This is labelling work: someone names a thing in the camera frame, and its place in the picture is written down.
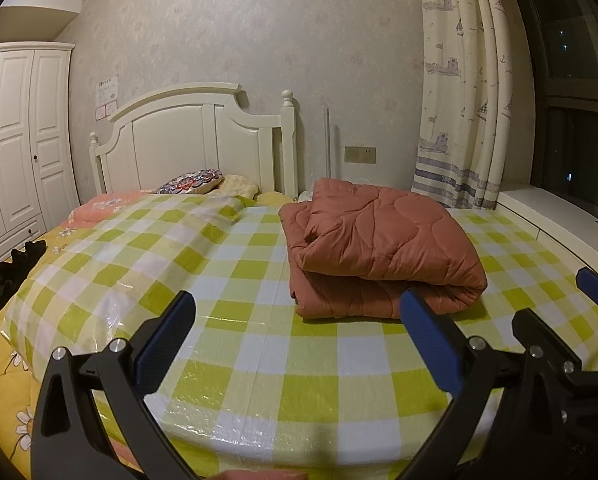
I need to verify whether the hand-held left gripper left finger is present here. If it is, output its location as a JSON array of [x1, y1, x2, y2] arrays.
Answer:
[[31, 290, 200, 480]]

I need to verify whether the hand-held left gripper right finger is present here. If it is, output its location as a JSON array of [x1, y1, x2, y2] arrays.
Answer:
[[399, 287, 562, 480]]

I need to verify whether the rust quilted jacket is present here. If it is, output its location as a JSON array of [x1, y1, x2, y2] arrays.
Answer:
[[278, 177, 488, 320]]

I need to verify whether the white window ledge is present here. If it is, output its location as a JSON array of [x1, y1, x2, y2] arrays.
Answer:
[[496, 183, 598, 281]]

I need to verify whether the pink pillow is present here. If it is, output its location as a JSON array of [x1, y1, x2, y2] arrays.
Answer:
[[68, 189, 156, 226]]

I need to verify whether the yellow floral quilt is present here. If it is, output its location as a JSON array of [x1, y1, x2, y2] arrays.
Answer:
[[0, 220, 144, 480]]

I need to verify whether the patterned round cushion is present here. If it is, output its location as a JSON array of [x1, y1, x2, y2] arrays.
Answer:
[[155, 167, 226, 196]]

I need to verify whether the black cloth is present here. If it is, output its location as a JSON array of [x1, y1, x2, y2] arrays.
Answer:
[[0, 240, 48, 323]]

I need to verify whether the dark window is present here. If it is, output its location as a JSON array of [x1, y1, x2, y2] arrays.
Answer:
[[509, 0, 598, 221]]

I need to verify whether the yellow pillow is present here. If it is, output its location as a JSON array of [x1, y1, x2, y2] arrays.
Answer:
[[219, 174, 258, 198], [256, 191, 294, 207]]

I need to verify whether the white bed headboard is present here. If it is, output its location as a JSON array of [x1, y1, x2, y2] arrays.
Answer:
[[89, 82, 298, 196]]

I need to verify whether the white wardrobe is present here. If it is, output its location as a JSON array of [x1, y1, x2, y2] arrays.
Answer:
[[0, 42, 80, 276]]

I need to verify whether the boat print curtain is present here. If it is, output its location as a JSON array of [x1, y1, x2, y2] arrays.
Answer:
[[415, 0, 512, 210]]

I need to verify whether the beige wall socket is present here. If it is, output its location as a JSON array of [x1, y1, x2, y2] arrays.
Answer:
[[344, 146, 377, 164]]

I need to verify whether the white paper wall notice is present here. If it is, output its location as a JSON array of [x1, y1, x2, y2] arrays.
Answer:
[[96, 76, 120, 104]]

